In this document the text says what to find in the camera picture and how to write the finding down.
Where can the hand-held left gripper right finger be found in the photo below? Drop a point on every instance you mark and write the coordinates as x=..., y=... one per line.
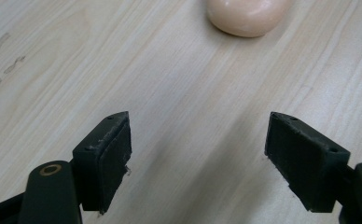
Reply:
x=306, y=161

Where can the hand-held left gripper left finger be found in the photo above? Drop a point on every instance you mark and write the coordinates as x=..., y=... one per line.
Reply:
x=103, y=161

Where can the peach-coloured soap bar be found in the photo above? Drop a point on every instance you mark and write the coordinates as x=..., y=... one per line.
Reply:
x=247, y=15

